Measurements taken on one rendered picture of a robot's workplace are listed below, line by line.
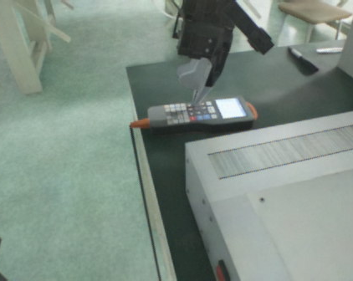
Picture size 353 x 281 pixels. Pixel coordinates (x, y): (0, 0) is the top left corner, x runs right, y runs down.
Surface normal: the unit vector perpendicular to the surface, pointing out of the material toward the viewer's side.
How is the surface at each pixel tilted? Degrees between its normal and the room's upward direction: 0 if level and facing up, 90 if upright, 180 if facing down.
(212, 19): 90
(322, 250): 0
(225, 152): 0
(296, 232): 0
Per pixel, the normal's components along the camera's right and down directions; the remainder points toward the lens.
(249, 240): -0.03, -0.75
